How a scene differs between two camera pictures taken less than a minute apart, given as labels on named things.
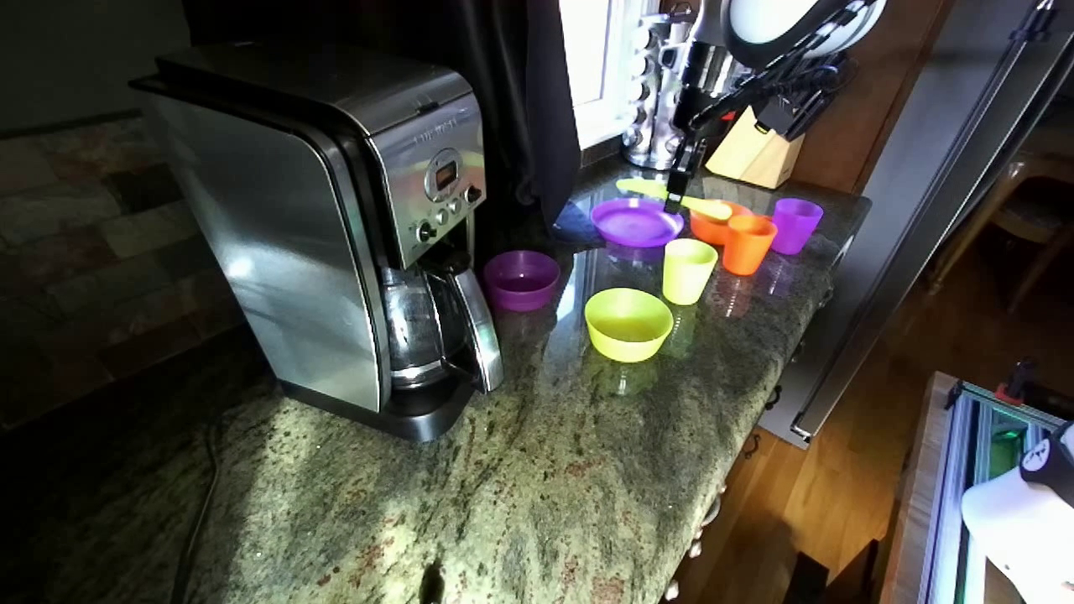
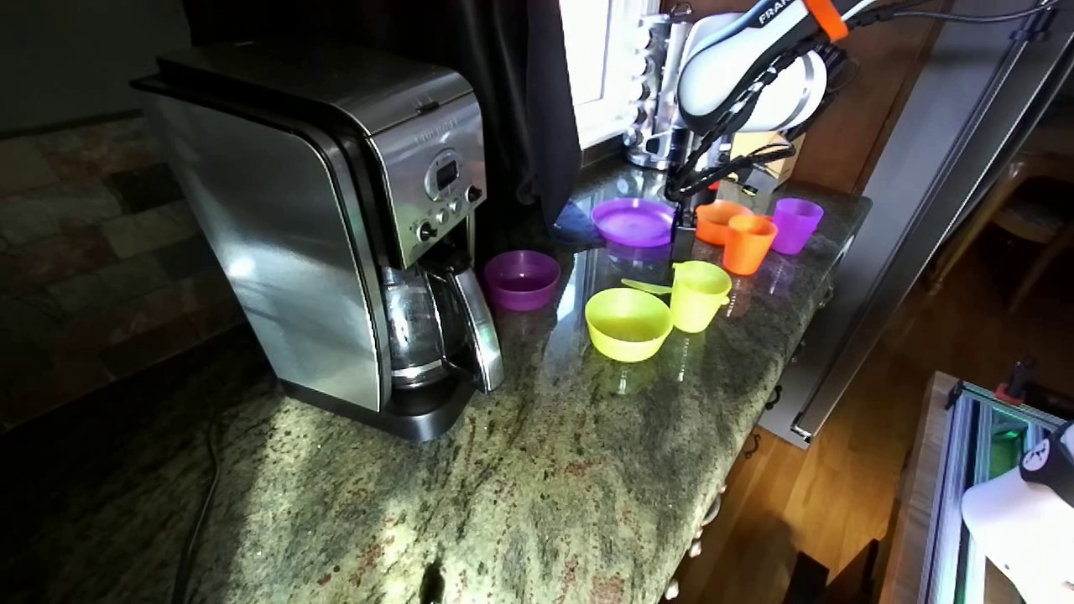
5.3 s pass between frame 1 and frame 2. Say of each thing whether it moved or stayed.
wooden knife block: stayed
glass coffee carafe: stayed
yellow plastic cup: moved
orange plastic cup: stayed
